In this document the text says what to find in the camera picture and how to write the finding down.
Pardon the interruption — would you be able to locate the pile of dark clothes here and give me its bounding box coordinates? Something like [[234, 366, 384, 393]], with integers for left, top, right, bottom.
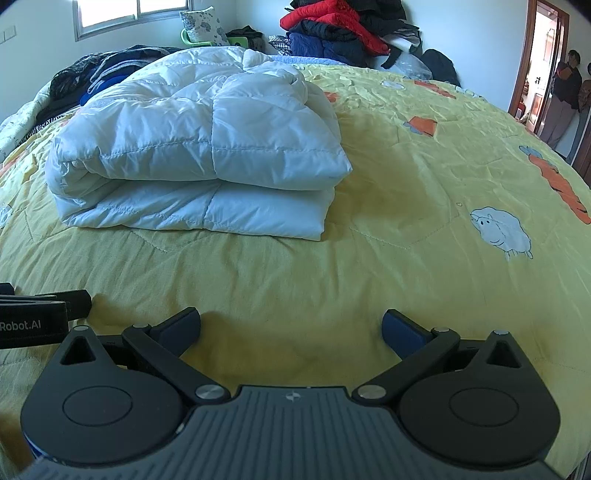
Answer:
[[34, 45, 183, 127]]

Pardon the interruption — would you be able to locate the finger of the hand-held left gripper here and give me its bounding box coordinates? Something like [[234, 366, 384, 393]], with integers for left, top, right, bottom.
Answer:
[[36, 289, 92, 320]]

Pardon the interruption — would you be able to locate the red jacket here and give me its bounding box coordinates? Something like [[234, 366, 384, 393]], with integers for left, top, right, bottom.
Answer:
[[280, 0, 391, 56]]

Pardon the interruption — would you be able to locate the white floral bedsheet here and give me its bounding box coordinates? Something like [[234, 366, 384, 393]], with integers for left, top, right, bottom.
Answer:
[[0, 80, 54, 162]]

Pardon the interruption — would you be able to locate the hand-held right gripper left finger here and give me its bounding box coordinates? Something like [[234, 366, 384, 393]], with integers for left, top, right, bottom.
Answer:
[[46, 307, 230, 408]]

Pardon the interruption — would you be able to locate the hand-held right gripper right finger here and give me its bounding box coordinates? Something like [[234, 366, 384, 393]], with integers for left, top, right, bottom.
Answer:
[[353, 309, 539, 409]]

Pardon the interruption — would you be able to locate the yellow printed quilt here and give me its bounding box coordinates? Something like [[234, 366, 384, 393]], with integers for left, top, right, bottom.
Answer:
[[0, 62, 591, 480]]

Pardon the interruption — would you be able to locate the light blue blanket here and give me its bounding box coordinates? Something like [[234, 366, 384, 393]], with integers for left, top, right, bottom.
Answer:
[[270, 54, 333, 65]]

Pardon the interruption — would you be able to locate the dark olive cloth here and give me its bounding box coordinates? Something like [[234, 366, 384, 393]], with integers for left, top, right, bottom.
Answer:
[[225, 25, 271, 51]]

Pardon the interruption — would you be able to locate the window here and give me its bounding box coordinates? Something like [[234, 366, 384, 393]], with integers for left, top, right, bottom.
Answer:
[[71, 0, 192, 41]]

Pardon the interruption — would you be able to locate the clear plastic bag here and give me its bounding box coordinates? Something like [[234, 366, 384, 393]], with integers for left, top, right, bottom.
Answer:
[[383, 51, 435, 81]]

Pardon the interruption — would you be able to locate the black and white garment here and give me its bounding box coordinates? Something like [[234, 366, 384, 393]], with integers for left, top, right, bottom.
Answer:
[[383, 25, 423, 70]]

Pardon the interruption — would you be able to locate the white puffer jacket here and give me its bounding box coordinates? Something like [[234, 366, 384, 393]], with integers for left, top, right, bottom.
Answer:
[[45, 46, 354, 241]]

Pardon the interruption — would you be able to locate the black bag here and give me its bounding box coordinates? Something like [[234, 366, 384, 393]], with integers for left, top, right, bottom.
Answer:
[[421, 48, 462, 88]]

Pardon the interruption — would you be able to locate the brown door frame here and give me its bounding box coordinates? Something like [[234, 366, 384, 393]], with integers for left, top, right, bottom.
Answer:
[[508, 0, 573, 134]]

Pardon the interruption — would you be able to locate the green plastic chair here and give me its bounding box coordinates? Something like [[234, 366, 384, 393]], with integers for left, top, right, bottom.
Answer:
[[181, 28, 218, 49]]

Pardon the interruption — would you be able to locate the floral pillow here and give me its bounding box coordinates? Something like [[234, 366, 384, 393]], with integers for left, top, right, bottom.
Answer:
[[179, 7, 230, 47]]

